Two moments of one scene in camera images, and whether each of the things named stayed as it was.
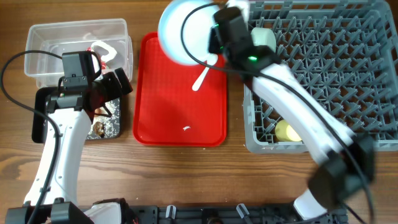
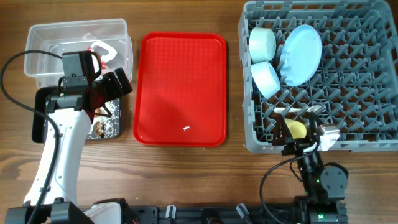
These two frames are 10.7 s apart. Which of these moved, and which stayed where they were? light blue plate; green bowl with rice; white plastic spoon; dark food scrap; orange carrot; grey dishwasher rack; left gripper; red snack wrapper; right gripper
Moved: right gripper; light blue plate; white plastic spoon
Stayed: orange carrot; left gripper; grey dishwasher rack; dark food scrap; red snack wrapper; green bowl with rice
